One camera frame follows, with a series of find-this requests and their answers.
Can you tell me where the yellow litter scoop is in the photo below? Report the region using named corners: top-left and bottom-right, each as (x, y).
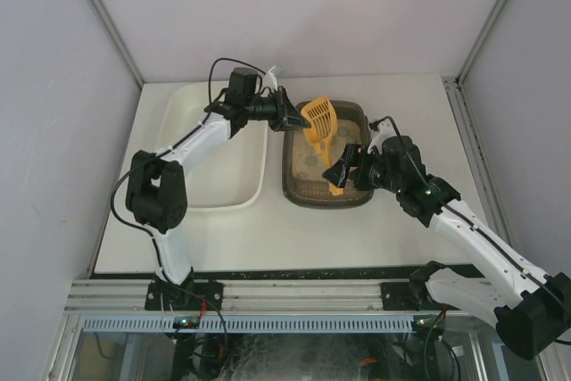
top-left (301, 96), bottom-right (337, 170)

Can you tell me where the grey litter box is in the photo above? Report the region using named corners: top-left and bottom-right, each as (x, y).
top-left (280, 98), bottom-right (377, 210)

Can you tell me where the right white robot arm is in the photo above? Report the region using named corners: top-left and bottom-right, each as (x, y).
top-left (322, 136), bottom-right (570, 360)

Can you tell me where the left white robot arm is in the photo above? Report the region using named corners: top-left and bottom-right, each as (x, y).
top-left (126, 86), bottom-right (310, 286)

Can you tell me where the grey litter clump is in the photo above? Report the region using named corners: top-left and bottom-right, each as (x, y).
top-left (305, 155), bottom-right (318, 166)
top-left (336, 127), bottom-right (350, 138)

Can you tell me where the white plastic tray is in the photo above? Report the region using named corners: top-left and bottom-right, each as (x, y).
top-left (155, 82), bottom-right (269, 211)

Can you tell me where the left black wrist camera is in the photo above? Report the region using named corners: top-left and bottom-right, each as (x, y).
top-left (228, 67), bottom-right (259, 103)

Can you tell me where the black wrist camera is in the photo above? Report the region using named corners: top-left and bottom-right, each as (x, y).
top-left (228, 67), bottom-right (259, 103)
top-left (367, 116), bottom-right (397, 154)

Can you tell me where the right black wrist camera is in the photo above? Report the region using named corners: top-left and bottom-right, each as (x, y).
top-left (367, 116), bottom-right (397, 154)

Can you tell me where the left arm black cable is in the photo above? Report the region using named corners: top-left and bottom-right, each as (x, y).
top-left (206, 57), bottom-right (269, 105)

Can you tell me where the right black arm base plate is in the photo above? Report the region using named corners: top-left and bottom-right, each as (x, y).
top-left (380, 280), bottom-right (430, 311)

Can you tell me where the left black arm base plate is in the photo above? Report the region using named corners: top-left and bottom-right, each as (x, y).
top-left (145, 279), bottom-right (224, 311)

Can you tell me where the aluminium front rail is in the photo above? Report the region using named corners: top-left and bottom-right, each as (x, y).
top-left (64, 278), bottom-right (398, 315)

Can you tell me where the grey slotted cable duct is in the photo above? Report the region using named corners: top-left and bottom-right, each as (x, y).
top-left (82, 314), bottom-right (414, 334)

